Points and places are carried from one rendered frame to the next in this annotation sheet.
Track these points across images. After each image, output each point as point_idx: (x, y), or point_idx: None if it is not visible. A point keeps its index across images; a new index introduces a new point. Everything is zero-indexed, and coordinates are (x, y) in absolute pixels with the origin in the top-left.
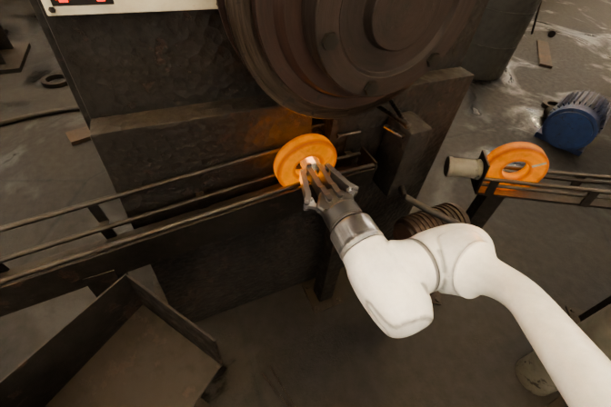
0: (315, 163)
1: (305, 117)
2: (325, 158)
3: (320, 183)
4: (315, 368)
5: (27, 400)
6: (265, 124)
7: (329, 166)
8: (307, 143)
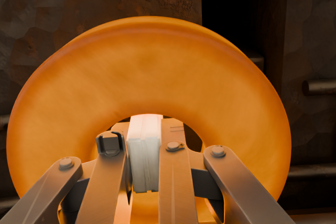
0: (157, 144)
1: (173, 0)
2: (227, 136)
3: None
4: None
5: None
6: (35, 8)
7: (223, 163)
8: (114, 29)
